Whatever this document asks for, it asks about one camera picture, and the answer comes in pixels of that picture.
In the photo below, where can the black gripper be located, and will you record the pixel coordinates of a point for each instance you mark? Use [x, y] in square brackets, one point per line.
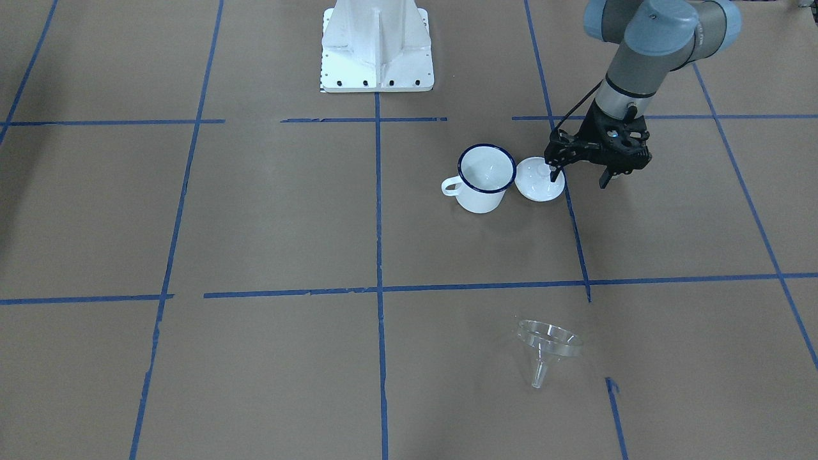
[592, 130]

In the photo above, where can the white enamel lid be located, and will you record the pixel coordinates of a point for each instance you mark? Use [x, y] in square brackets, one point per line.
[533, 181]

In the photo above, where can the white enamel mug blue rim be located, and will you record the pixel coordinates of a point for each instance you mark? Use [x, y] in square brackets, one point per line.
[485, 171]

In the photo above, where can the clear plastic funnel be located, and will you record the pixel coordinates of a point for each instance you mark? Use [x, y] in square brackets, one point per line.
[550, 343]

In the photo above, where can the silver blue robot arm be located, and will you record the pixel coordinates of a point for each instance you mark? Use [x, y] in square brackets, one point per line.
[653, 38]

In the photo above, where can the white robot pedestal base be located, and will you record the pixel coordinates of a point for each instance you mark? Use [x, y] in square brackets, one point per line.
[370, 46]

